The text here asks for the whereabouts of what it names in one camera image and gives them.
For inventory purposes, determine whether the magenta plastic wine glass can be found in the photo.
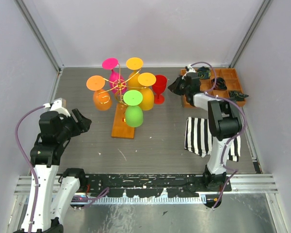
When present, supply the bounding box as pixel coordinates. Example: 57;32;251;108
102;57;127;94

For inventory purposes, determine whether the red plastic wine glass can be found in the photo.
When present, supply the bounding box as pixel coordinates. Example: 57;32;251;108
152;75;167;104

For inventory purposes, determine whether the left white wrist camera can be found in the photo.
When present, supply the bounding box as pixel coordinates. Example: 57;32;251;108
43;98;71;117

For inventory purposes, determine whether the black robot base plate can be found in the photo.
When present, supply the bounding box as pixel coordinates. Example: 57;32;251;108
77;173;224;198

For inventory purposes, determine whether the gold wire wine glass rack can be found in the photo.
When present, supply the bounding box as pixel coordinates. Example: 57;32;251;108
105;63;135;139

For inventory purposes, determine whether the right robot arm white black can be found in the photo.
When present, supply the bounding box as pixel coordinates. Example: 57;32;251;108
168;72;247;191

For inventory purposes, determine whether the dark rolled tie top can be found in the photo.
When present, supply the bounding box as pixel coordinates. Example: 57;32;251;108
197;66;211;80

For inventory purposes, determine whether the orange plastic wine glass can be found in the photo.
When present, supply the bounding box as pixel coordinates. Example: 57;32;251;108
86;75;112;111

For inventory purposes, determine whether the purple cable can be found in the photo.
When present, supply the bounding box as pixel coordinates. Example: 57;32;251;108
190;61;248;209
16;104;50;231

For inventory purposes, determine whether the grey slotted cable duct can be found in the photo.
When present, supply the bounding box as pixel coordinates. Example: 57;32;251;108
25;195;207;206

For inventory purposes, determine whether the yellow wine glass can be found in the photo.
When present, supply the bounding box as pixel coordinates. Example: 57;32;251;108
138;72;156;111
126;57;143;90

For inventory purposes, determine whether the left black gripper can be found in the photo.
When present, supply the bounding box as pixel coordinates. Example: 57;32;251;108
57;108;92;142

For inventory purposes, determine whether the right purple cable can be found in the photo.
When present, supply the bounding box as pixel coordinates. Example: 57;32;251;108
190;61;248;209

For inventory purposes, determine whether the black white striped cloth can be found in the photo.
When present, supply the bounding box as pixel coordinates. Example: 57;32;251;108
184;117;241;162

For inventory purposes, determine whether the dark rolled tie middle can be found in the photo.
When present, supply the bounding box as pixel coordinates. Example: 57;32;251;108
211;77;227;91

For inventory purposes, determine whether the dark rolled tie right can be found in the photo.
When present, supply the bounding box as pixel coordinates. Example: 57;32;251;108
228;90;249;101

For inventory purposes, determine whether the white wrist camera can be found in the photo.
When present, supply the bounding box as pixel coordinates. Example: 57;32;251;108
43;98;71;117
182;65;198;79

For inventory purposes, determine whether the green plastic wine glass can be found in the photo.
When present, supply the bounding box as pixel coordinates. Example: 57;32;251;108
123;90;144;128

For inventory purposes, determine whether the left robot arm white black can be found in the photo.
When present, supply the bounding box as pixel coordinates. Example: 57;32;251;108
19;109;92;233

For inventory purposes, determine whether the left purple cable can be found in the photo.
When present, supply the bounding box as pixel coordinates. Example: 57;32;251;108
16;104;50;231

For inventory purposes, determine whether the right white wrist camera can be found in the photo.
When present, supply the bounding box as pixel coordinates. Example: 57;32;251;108
182;65;198;79

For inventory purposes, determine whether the dark rolled tie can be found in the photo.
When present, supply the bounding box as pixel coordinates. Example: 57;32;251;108
211;77;227;91
197;66;211;80
228;90;249;101

